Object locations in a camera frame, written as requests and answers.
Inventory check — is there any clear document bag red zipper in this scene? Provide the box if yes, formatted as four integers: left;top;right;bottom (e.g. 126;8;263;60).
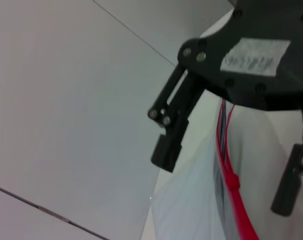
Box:
141;98;261;240

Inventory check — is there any red zipper slider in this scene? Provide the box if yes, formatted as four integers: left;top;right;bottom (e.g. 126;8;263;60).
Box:
226;173;241;192

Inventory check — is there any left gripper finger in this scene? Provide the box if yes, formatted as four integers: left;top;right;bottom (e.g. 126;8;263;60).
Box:
147;64;205;174
270;99;303;218

